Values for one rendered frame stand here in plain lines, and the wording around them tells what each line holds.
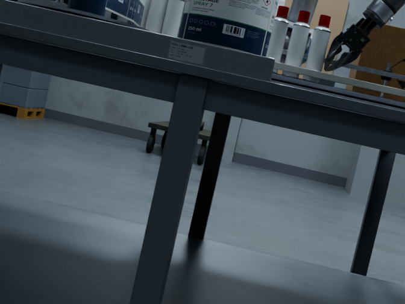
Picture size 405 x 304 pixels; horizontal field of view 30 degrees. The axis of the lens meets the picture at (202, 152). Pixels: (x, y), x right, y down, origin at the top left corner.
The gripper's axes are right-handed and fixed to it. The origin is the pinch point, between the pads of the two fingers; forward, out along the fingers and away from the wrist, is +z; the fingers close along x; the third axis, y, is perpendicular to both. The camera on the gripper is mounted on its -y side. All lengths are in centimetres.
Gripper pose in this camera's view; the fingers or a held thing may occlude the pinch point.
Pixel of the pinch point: (327, 67)
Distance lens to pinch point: 234.7
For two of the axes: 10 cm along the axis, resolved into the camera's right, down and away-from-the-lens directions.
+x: 7.3, 6.8, -0.2
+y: -0.8, 0.6, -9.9
